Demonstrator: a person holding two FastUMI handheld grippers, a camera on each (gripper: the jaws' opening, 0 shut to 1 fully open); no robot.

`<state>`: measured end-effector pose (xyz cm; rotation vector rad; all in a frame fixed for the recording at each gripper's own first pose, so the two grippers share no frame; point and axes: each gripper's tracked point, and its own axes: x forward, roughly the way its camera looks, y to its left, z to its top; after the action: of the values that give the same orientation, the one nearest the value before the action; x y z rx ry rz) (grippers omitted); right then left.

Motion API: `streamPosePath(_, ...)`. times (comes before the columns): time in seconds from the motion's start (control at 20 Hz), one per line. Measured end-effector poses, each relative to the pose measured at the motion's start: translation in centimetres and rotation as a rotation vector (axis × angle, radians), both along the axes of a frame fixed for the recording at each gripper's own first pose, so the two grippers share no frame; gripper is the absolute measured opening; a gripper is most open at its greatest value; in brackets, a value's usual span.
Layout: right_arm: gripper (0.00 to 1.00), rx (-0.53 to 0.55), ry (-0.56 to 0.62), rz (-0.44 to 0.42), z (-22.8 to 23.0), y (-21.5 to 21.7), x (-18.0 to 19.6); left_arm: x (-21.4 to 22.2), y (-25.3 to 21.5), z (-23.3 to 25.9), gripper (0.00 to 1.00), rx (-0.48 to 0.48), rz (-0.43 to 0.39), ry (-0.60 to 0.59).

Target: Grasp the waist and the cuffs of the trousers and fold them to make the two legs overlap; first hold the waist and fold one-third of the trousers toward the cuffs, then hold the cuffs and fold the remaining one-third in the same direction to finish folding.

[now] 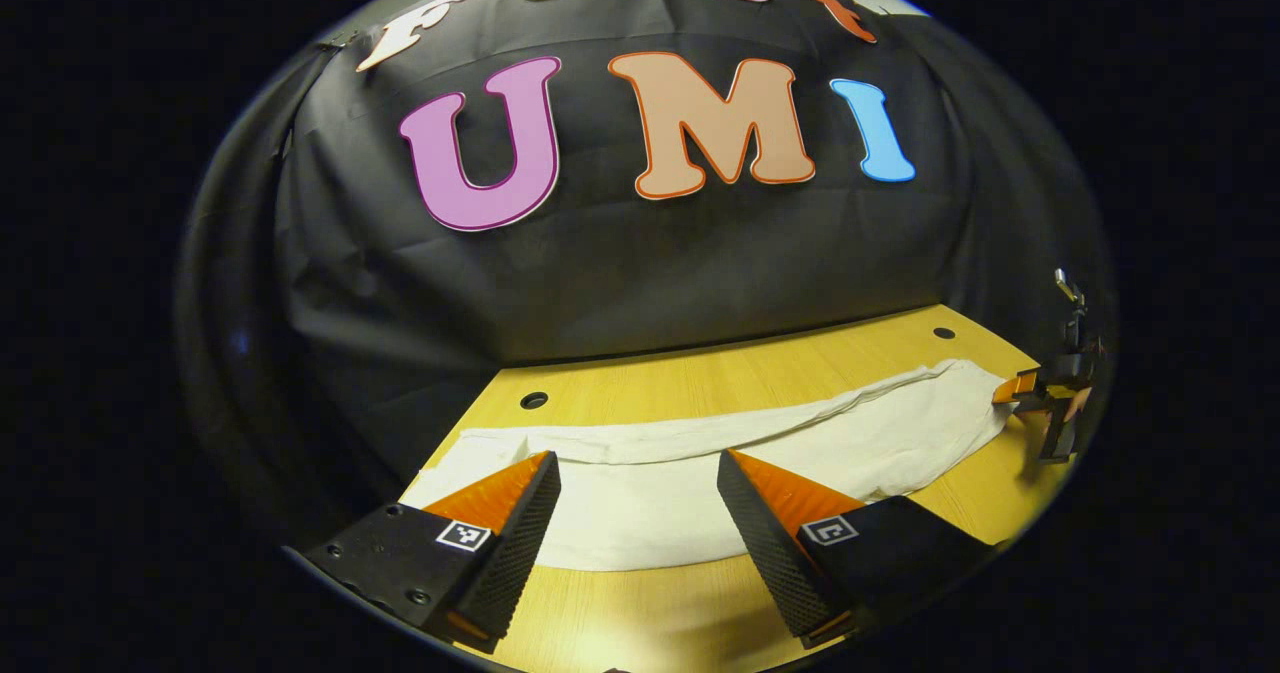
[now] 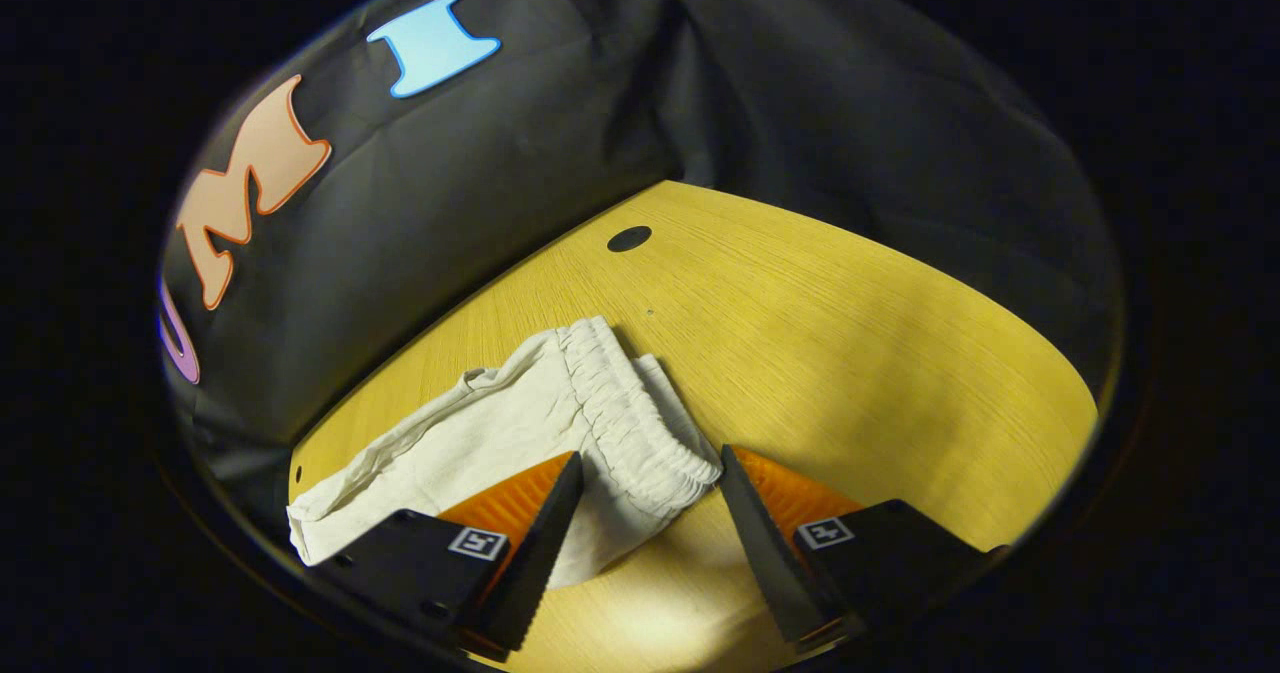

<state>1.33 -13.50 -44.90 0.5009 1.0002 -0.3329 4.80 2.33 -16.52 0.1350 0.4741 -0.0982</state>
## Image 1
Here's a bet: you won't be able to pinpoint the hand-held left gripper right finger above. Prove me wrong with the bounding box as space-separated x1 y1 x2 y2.
716 449 998 651

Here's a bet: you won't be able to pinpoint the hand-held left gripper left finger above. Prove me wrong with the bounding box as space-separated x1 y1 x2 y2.
300 450 562 654

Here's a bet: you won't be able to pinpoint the white jeans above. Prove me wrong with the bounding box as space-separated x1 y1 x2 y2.
405 358 1021 572

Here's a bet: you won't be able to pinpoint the black backdrop cloth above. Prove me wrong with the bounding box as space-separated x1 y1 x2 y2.
175 0 1116 544

